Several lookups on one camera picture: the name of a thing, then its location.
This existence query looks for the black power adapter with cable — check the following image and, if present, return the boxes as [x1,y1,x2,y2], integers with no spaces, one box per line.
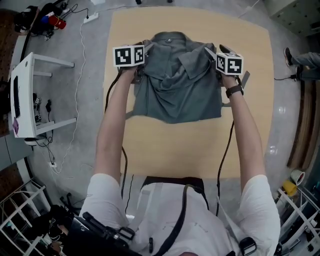
[273,73,300,82]

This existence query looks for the red cylinder with blue top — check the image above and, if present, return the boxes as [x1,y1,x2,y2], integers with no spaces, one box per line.
[41,14,68,30]

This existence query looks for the person's black trousers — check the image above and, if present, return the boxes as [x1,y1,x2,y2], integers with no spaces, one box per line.
[141,176,206,193]

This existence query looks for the white desk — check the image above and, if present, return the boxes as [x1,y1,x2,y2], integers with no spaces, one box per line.
[9,51,78,139]

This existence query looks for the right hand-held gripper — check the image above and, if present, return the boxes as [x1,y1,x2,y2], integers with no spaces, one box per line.
[204,44,245,81]

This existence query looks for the black strap buckle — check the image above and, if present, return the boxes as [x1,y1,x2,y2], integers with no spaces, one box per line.
[119,226,136,241]
[238,236,258,256]

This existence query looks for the black shoulder strap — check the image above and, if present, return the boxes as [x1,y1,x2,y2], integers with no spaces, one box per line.
[152,183,210,256]

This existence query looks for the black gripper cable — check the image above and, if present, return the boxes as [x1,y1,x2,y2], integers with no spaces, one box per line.
[103,72,129,201]
[215,119,236,216]

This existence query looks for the black wristwatch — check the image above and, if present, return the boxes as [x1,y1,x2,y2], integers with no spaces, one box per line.
[225,83,245,99]

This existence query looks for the grey locker cabinet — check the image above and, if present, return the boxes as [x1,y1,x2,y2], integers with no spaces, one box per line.
[268,0,320,37]

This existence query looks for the white round device with cables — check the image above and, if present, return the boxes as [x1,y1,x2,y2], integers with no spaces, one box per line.
[24,136,41,146]

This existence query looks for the purple card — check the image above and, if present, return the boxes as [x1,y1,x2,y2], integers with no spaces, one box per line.
[12,117,21,137]

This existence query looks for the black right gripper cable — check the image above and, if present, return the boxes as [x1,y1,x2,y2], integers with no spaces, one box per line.
[215,119,236,216]

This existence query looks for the wooden planks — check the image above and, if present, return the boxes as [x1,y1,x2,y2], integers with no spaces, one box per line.
[286,79,320,171]

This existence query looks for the black camera rig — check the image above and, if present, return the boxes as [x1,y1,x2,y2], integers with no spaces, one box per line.
[67,211,136,256]

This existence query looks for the yellow cup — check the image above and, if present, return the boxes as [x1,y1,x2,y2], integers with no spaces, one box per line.
[281,180,298,196]

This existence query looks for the white shelf rack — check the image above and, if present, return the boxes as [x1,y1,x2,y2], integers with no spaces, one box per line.
[274,187,320,256]
[0,177,52,256]

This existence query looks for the grey robe garment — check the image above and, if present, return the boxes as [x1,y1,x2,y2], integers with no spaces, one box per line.
[124,31,251,125]

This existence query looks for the person's white shirt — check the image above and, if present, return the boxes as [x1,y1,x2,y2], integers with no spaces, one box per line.
[79,173,281,256]

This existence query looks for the person's left forearm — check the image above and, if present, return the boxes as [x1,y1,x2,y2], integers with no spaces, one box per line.
[94,66,141,191]

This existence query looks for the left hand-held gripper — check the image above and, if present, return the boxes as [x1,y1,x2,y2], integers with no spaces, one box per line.
[112,39,155,85]

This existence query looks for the person's right forearm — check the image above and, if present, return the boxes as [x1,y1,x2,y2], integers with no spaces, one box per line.
[221,73,267,192]

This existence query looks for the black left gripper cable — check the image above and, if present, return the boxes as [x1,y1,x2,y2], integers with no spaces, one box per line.
[103,72,129,201]

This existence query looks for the white bucket with red inside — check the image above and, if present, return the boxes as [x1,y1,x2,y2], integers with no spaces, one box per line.
[289,169,306,186]

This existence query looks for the long white cable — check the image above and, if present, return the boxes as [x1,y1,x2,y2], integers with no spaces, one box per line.
[53,21,87,174]

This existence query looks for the black keyboard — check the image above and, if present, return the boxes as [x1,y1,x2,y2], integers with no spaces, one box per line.
[12,76,21,118]

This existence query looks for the grey partition panel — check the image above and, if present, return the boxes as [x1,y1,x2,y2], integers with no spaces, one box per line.
[0,136,35,172]

